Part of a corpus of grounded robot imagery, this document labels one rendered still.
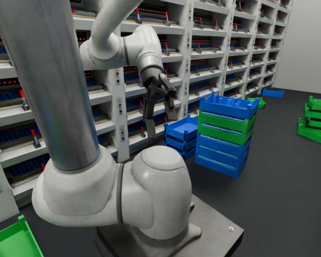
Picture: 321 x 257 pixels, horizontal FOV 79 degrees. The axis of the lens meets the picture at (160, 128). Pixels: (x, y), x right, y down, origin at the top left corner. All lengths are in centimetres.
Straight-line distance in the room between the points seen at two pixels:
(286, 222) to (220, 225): 54
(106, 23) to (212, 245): 67
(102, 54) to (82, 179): 42
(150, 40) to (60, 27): 46
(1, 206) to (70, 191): 80
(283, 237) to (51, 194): 95
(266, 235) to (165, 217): 66
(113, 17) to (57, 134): 32
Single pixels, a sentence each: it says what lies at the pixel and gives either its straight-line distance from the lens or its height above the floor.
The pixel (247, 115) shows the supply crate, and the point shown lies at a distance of 116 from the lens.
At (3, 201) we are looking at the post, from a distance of 122.
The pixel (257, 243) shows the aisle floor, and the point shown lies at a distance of 105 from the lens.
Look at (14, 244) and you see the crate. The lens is 114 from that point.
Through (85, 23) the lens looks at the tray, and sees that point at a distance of 115.
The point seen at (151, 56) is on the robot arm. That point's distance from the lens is 70.
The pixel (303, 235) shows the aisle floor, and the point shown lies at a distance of 117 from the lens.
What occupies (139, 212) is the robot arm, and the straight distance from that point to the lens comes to 50.
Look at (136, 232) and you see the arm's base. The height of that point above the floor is 28.
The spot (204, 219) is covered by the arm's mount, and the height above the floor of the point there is 26.
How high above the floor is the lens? 78
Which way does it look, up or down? 24 degrees down
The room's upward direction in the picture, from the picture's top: straight up
